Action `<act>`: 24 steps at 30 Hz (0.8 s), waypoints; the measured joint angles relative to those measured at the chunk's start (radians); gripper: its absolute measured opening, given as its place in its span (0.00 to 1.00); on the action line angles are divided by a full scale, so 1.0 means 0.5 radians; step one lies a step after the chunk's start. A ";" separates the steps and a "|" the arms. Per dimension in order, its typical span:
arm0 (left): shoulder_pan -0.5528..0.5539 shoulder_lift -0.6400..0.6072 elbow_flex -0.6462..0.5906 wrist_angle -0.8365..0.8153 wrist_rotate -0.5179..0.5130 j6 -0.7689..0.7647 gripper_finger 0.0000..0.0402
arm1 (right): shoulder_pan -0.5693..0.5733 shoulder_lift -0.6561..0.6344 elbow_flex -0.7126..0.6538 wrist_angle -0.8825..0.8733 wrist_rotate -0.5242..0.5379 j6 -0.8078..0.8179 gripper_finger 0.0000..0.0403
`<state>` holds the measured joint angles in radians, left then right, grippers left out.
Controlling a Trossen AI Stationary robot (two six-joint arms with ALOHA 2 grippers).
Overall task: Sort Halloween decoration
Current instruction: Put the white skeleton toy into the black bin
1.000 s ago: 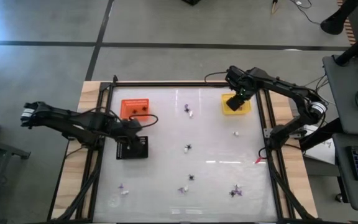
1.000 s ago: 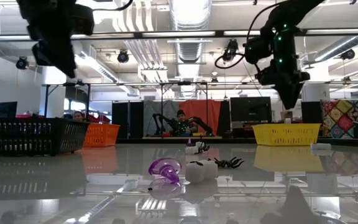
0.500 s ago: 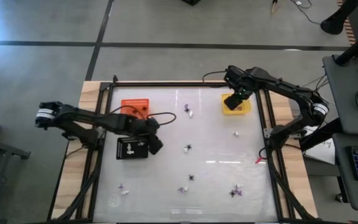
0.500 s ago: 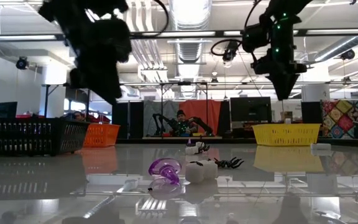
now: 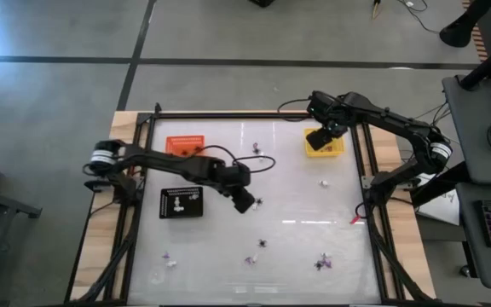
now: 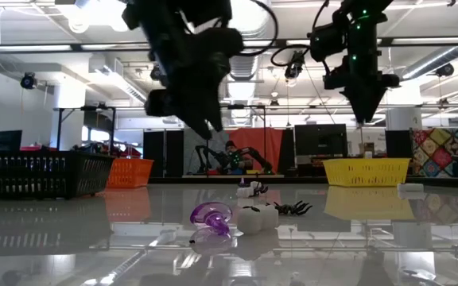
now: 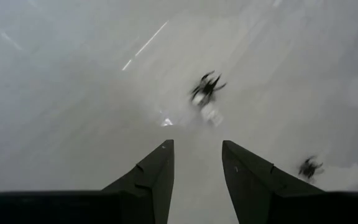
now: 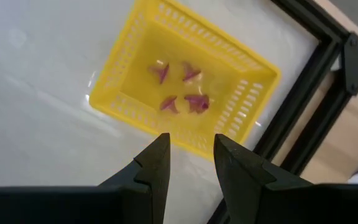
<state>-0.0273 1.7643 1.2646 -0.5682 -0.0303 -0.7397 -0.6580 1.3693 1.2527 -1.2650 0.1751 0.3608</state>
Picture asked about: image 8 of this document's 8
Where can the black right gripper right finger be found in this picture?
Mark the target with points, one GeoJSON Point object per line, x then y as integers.
{"type": "Point", "coordinates": [241, 186]}

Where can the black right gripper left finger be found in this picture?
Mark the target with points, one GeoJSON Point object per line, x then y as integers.
{"type": "Point", "coordinates": [151, 186]}

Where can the yellow plastic basket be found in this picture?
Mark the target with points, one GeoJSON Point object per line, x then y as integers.
{"type": "Point", "coordinates": [141, 77]}

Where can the black aluminium table frame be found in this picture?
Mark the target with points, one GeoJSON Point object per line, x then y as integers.
{"type": "Point", "coordinates": [306, 14]}

